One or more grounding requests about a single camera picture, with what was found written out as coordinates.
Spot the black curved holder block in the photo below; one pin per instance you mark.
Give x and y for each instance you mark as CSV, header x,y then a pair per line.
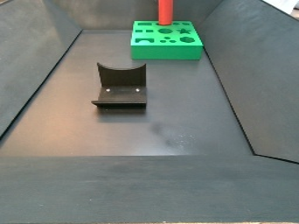
x,y
122,86

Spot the green shape-sorting board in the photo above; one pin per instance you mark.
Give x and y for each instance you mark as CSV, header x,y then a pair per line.
x,y
166,42

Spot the red oval peg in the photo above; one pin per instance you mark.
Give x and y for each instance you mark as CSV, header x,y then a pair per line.
x,y
166,11

